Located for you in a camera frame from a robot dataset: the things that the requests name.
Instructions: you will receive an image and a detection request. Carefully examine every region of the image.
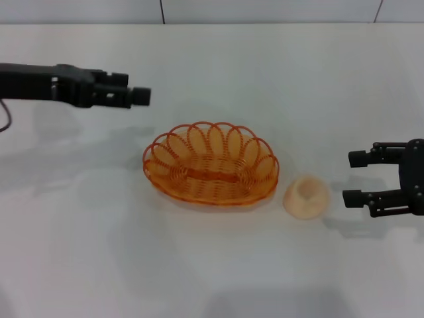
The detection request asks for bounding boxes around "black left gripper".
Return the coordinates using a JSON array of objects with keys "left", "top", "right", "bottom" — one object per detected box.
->
[{"left": 0, "top": 62, "right": 129, "bottom": 109}]

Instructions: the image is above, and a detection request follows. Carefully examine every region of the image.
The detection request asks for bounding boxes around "orange woven plastic basket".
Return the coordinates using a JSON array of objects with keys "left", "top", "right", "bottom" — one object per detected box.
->
[{"left": 142, "top": 121, "right": 280, "bottom": 208}]

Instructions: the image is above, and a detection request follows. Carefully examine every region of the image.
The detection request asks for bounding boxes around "dark thin cable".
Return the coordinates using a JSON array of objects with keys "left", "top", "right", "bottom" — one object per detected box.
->
[{"left": 0, "top": 98, "right": 13, "bottom": 133}]

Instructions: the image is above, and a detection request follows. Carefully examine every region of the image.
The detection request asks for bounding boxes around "beige round bread bun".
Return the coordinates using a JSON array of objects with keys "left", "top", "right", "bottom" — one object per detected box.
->
[{"left": 283, "top": 175, "right": 331, "bottom": 220}]

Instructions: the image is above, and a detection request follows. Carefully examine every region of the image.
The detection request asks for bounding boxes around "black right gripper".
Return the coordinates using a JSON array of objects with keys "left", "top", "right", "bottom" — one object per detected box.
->
[{"left": 343, "top": 138, "right": 424, "bottom": 219}]

